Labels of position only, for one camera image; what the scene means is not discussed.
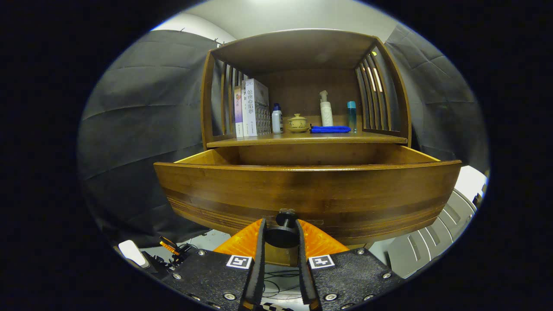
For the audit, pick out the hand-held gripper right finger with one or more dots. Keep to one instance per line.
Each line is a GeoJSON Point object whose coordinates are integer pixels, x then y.
{"type": "Point", "coordinates": [304, 272]}

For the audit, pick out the white plastic device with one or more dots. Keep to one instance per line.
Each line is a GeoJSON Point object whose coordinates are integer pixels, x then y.
{"type": "Point", "coordinates": [131, 252]}

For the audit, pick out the wooden countertop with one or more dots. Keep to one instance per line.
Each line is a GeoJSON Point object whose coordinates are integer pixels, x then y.
{"type": "Point", "coordinates": [302, 138]}

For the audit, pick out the thin purple book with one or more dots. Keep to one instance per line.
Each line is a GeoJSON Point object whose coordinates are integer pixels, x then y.
{"type": "Point", "coordinates": [238, 112]}

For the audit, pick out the white grey machine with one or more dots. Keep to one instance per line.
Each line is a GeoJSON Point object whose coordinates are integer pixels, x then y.
{"type": "Point", "coordinates": [432, 246]}

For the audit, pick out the orange black tool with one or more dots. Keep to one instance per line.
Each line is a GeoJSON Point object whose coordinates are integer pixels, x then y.
{"type": "Point", "coordinates": [170, 248]}

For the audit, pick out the white bottle blue cap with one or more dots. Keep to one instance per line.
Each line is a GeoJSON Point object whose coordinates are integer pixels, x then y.
{"type": "Point", "coordinates": [277, 123]}

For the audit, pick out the clear blue bottle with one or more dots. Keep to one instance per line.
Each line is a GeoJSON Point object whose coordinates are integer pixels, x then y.
{"type": "Point", "coordinates": [351, 116]}

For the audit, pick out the blue folded cloth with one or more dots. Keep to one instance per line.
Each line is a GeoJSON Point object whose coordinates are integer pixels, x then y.
{"type": "Point", "coordinates": [330, 129]}

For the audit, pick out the thick white patterned book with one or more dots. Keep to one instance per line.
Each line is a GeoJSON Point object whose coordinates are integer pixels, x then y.
{"type": "Point", "coordinates": [257, 108]}

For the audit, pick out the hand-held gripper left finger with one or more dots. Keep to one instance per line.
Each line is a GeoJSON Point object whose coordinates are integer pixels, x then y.
{"type": "Point", "coordinates": [259, 268]}

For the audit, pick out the yellow lidded teacup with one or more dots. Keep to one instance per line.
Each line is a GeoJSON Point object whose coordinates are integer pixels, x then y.
{"type": "Point", "coordinates": [298, 124]}

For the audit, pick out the white pump bottle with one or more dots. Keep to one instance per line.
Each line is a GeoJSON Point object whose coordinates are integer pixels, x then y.
{"type": "Point", "coordinates": [326, 114]}

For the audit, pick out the brown wooden drawer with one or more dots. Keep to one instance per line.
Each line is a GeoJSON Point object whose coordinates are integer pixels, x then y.
{"type": "Point", "coordinates": [302, 190]}

